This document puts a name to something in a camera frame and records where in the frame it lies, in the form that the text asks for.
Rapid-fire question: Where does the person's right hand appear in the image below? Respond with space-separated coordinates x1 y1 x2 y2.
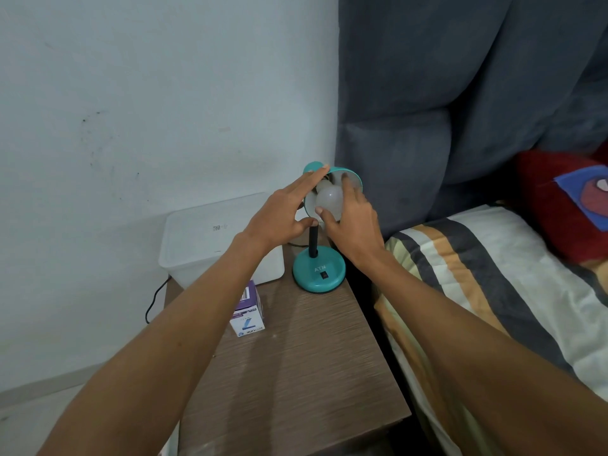
315 174 386 273

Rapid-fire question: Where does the red pillow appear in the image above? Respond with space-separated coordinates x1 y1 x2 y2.
515 142 608 265

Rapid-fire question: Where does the grey upholstered headboard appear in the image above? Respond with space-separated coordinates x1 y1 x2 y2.
335 0 608 240

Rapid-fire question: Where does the purple and white carton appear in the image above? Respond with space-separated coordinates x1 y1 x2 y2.
229 280 266 338

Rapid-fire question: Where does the white light bulb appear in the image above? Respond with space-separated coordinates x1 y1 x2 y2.
315 180 344 222

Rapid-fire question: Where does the white plastic box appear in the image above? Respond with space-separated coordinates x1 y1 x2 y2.
159 193 286 290

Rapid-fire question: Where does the brown wooden nightstand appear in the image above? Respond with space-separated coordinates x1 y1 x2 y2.
164 235 412 456

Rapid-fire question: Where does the person's left forearm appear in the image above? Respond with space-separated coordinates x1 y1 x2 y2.
38 232 269 456

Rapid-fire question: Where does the teal desk lamp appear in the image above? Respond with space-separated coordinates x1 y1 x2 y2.
292 161 365 294

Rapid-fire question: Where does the person's left hand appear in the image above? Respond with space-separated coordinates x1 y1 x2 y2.
241 165 330 251

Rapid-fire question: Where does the person's right forearm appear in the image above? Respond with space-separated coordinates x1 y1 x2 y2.
349 248 608 456

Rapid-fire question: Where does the black cable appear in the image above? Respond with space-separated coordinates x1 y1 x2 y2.
145 276 172 324

